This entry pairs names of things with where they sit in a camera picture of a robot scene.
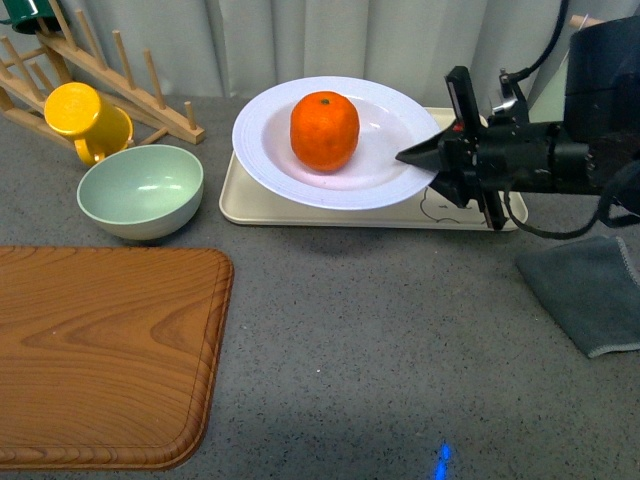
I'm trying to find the white cup holder rack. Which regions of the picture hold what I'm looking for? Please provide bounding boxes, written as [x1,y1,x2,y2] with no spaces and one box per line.
[569,15,603,30]

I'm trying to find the green bowl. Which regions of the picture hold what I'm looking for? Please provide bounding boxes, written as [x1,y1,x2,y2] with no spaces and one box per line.
[76,145,204,240]

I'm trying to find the grey cloth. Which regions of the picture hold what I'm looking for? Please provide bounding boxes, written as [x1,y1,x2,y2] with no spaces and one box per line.
[516,236,639,358]

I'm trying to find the wooden cutting board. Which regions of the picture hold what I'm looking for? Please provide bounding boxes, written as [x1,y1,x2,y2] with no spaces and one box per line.
[1,246,234,470]

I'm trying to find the dark green mug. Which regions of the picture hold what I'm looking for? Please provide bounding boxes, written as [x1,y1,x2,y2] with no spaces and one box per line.
[1,0,60,35]

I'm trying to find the black cable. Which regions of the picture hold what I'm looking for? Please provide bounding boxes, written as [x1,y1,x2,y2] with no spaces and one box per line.
[499,0,640,240]

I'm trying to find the wooden dish rack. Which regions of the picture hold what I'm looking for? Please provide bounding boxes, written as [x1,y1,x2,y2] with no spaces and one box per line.
[1,1,205,149]

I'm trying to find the yellow mug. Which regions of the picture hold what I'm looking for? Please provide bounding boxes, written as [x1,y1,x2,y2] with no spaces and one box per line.
[44,82,134,167]

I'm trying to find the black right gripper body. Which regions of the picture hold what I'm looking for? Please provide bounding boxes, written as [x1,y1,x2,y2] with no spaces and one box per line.
[439,66,559,230]

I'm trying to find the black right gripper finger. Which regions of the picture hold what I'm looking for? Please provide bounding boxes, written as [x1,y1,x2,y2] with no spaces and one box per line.
[430,172,470,208]
[395,132,443,173]

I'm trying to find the beige bear tray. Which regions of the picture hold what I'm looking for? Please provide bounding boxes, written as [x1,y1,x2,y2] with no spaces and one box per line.
[218,106,529,232]

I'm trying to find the light purple plate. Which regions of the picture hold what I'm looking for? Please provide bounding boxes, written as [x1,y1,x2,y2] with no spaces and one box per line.
[232,76,440,210]

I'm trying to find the orange fruit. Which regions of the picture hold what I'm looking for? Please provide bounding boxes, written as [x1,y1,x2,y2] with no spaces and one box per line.
[289,91,360,172]

